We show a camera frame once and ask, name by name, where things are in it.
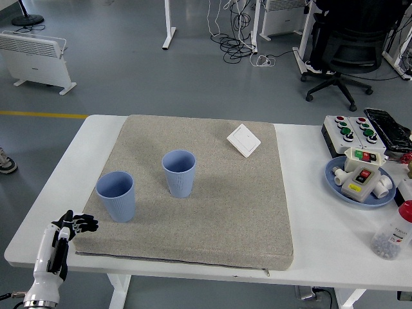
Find grey switch box red button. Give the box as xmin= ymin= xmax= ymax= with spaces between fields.
xmin=340 ymin=165 xmax=382 ymax=204

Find black office chair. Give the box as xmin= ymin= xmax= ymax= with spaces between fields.
xmin=300 ymin=9 xmax=397 ymax=112

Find clear jar red lid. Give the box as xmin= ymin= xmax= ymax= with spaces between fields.
xmin=370 ymin=200 xmax=412 ymax=261

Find white hanging cable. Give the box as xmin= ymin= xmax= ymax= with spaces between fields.
xmin=205 ymin=0 xmax=232 ymax=38

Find grey power strip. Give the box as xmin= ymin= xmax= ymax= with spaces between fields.
xmin=294 ymin=285 xmax=332 ymax=303

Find white switch box green red buttons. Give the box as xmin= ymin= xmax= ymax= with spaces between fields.
xmin=343 ymin=147 xmax=388 ymax=174

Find white push-button control box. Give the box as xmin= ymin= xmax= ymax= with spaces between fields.
xmin=321 ymin=115 xmax=368 ymax=159
xmin=348 ymin=115 xmax=387 ymax=155

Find blue round plate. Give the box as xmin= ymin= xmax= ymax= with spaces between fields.
xmin=324 ymin=156 xmax=397 ymax=211

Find blue ribbed plastic cup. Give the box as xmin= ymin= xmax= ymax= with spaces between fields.
xmin=161 ymin=149 xmax=197 ymax=199
xmin=95 ymin=171 xmax=136 ymax=223

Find white pipe fitting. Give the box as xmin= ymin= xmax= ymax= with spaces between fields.
xmin=373 ymin=173 xmax=395 ymax=200
xmin=332 ymin=165 xmax=349 ymax=187

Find person's shoe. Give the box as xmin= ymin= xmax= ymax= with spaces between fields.
xmin=0 ymin=147 xmax=19 ymax=174

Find white wall switch plate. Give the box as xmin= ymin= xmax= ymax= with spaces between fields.
xmin=226 ymin=123 xmax=261 ymax=158

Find white floor cable coil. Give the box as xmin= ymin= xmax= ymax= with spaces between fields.
xmin=249 ymin=53 xmax=277 ymax=68

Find white small box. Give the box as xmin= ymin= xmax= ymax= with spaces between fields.
xmin=393 ymin=178 xmax=412 ymax=207

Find white desk leg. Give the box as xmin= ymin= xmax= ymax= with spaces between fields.
xmin=292 ymin=0 xmax=318 ymax=77
xmin=249 ymin=0 xmax=261 ymax=55
xmin=161 ymin=0 xmax=177 ymax=51

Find white desk frame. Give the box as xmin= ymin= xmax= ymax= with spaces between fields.
xmin=381 ymin=19 xmax=412 ymax=81

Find black floor cable bundle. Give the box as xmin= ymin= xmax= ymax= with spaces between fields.
xmin=220 ymin=0 xmax=258 ymax=64

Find black fan stand base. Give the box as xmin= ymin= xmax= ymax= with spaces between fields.
xmin=11 ymin=0 xmax=45 ymax=26

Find grey-brown fabric mat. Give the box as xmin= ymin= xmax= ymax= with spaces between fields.
xmin=71 ymin=114 xmax=294 ymax=272

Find person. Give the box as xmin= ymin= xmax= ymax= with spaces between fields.
xmin=304 ymin=0 xmax=402 ymax=75

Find black plastic-wrapped tray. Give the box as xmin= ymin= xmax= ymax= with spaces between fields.
xmin=363 ymin=107 xmax=412 ymax=151

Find white table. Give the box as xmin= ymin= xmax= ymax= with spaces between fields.
xmin=3 ymin=114 xmax=412 ymax=309

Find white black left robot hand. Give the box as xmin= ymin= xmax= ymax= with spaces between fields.
xmin=24 ymin=209 xmax=100 ymax=304

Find white panel heater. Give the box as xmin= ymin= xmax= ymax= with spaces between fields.
xmin=0 ymin=30 xmax=77 ymax=95
xmin=259 ymin=0 xmax=310 ymax=41

